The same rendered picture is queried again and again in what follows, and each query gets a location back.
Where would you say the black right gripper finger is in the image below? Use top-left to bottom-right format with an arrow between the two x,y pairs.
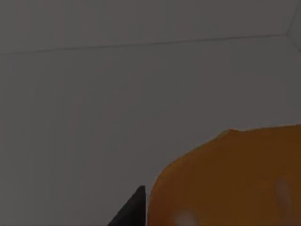
107,185 -> 147,226

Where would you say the orange bread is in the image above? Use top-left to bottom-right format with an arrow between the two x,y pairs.
146,124 -> 301,226

